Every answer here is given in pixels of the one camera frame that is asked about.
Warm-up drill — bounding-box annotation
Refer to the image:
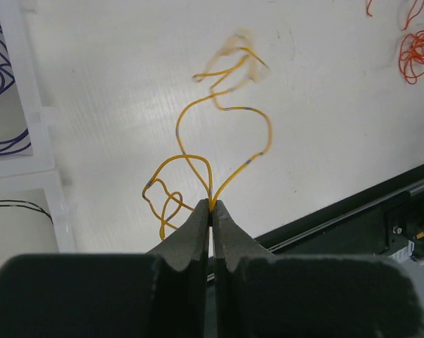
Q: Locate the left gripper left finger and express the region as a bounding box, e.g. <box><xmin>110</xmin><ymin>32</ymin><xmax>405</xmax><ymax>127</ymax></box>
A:
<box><xmin>0</xmin><ymin>200</ymin><xmax>209</xmax><ymax>337</ymax></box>

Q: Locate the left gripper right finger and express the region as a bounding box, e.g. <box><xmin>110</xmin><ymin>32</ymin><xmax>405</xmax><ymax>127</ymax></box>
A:
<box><xmin>211</xmin><ymin>201</ymin><xmax>424</xmax><ymax>337</ymax></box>

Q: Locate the black wire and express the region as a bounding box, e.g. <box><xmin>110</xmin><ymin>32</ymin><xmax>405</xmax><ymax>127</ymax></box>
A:
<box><xmin>0</xmin><ymin>199</ymin><xmax>54</xmax><ymax>223</ymax></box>

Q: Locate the yellow wire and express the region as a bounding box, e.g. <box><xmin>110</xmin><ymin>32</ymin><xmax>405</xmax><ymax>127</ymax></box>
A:
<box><xmin>141</xmin><ymin>29</ymin><xmax>273</xmax><ymax>242</ymax></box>

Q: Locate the orange wire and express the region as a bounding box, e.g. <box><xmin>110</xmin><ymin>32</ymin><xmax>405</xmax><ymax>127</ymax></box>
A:
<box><xmin>365</xmin><ymin>0</ymin><xmax>424</xmax><ymax>85</ymax></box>

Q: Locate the white compartment tray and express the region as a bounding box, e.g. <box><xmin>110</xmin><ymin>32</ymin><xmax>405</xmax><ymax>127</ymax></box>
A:
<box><xmin>0</xmin><ymin>1</ymin><xmax>75</xmax><ymax>252</ymax></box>

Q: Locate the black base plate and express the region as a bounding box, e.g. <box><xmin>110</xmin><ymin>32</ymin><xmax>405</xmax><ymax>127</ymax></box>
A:
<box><xmin>256</xmin><ymin>165</ymin><xmax>424</xmax><ymax>263</ymax></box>

